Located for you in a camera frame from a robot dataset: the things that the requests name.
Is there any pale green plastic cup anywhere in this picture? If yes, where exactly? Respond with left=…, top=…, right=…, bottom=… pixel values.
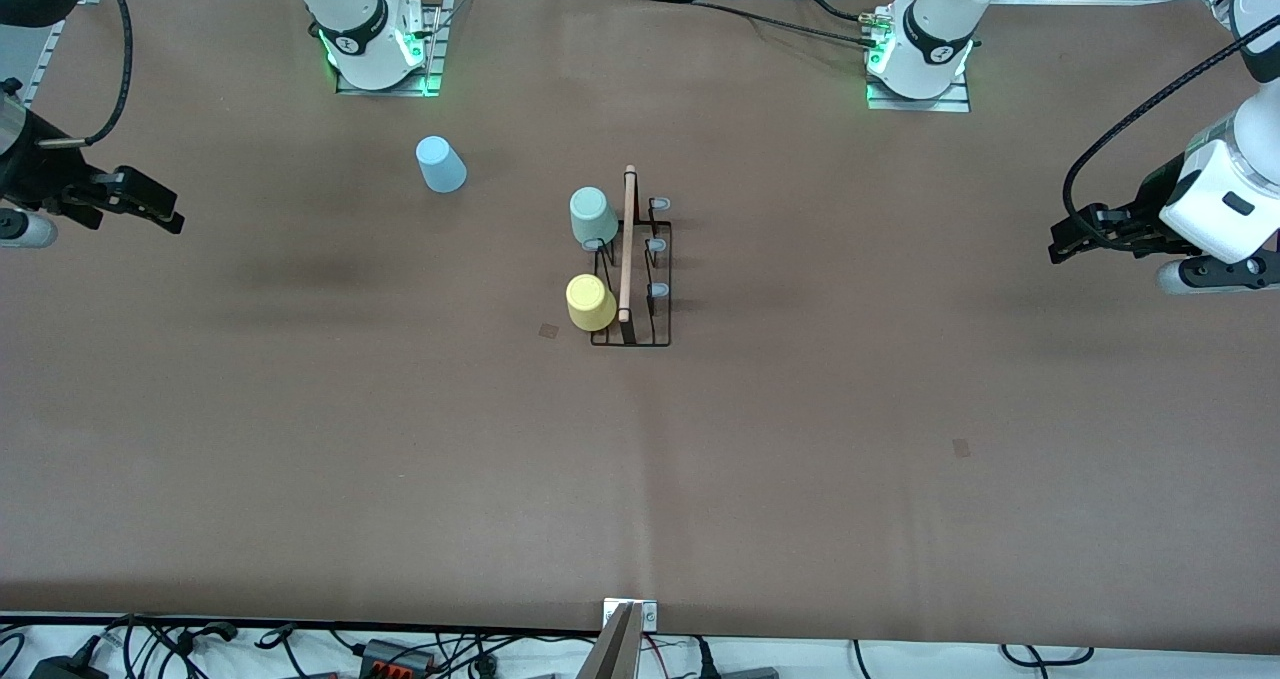
left=569, top=187, right=620, bottom=251

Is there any yellow plastic cup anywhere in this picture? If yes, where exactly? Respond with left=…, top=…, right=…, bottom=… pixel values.
left=566, top=274, right=618, bottom=333

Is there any black wire cup holder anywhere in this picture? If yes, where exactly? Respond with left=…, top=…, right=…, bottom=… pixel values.
left=583, top=164, right=673, bottom=348

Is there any light blue plastic cup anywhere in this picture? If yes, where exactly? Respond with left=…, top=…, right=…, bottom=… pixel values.
left=415, top=136, right=468, bottom=194

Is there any black power adapter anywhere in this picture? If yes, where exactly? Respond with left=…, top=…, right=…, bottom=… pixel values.
left=28, top=652, right=109, bottom=679

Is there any brown table mat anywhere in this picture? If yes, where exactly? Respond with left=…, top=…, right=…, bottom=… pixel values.
left=0, top=0, right=1280, bottom=652

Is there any grey connector with orange levers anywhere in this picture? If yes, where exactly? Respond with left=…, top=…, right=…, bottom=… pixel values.
left=355, top=639, right=433, bottom=676

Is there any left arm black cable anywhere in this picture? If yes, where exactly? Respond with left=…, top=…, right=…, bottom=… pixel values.
left=1062, top=39, right=1280, bottom=226

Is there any aluminium frame rail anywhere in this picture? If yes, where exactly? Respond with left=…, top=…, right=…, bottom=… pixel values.
left=22, top=0, right=106, bottom=110

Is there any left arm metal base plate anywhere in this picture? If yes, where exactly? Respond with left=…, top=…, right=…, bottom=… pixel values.
left=866, top=59, right=972, bottom=113

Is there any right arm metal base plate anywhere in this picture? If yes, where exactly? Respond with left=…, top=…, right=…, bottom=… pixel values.
left=335, top=0, right=457, bottom=97

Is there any black braided cable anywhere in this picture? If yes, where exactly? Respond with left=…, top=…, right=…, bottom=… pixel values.
left=640, top=0, right=876, bottom=50

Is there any tangled black cable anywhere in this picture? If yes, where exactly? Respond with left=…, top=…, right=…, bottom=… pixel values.
left=100, top=614, right=241, bottom=679

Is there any looped black cable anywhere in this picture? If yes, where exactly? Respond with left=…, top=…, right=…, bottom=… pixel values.
left=1000, top=643, right=1093, bottom=669

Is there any small metal bracket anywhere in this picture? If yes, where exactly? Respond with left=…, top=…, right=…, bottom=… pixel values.
left=603, top=599, right=659, bottom=632

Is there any tan camera post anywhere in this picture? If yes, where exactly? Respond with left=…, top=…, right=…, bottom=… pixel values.
left=575, top=602, right=641, bottom=679

